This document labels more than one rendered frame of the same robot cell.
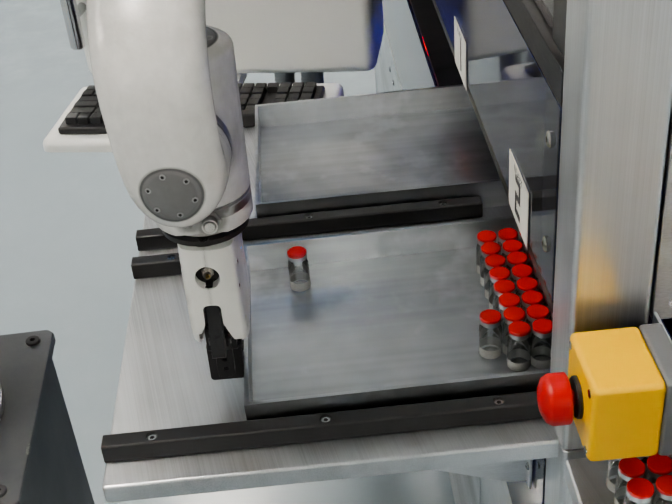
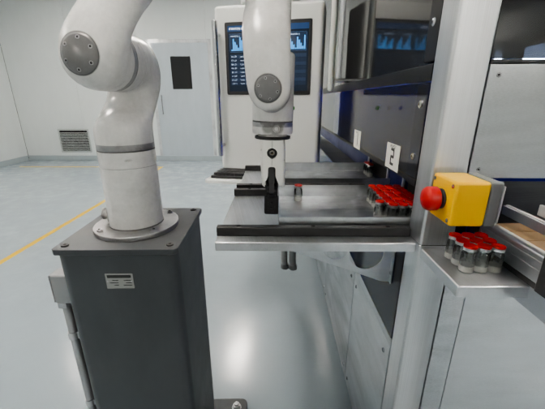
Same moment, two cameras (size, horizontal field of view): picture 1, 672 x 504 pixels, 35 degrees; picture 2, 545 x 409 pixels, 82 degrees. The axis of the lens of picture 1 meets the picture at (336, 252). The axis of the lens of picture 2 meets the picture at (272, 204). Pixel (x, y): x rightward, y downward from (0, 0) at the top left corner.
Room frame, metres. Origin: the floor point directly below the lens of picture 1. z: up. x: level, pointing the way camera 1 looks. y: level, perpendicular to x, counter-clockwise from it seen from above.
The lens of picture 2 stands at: (0.11, 0.09, 1.15)
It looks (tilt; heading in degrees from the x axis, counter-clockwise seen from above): 19 degrees down; 1
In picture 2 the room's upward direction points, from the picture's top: straight up
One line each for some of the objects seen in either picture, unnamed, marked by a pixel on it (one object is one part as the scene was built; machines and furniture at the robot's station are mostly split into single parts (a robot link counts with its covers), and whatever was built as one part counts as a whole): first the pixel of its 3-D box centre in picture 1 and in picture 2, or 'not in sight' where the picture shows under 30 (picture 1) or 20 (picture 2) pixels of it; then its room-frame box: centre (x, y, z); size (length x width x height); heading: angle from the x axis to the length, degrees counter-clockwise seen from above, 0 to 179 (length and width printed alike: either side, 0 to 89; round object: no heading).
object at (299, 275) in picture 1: (298, 270); (298, 192); (0.94, 0.04, 0.90); 0.02 x 0.02 x 0.04
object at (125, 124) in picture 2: not in sight; (126, 92); (0.83, 0.43, 1.16); 0.19 x 0.12 x 0.24; 177
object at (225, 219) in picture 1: (202, 203); (272, 128); (0.78, 0.11, 1.09); 0.09 x 0.08 x 0.03; 1
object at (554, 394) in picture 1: (563, 398); (434, 198); (0.61, -0.16, 0.99); 0.04 x 0.04 x 0.04; 1
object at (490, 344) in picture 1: (490, 334); (379, 209); (0.80, -0.14, 0.90); 0.02 x 0.02 x 0.05
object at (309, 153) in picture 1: (390, 149); (328, 174); (1.19, -0.08, 0.90); 0.34 x 0.26 x 0.04; 91
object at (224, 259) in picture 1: (211, 262); (272, 157); (0.78, 0.11, 1.03); 0.10 x 0.08 x 0.11; 1
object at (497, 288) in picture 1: (501, 297); (380, 202); (0.86, -0.16, 0.90); 0.18 x 0.02 x 0.05; 1
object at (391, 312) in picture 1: (414, 312); (345, 204); (0.86, -0.07, 0.90); 0.34 x 0.26 x 0.04; 91
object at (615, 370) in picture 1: (623, 392); (461, 198); (0.61, -0.21, 0.99); 0.08 x 0.07 x 0.07; 91
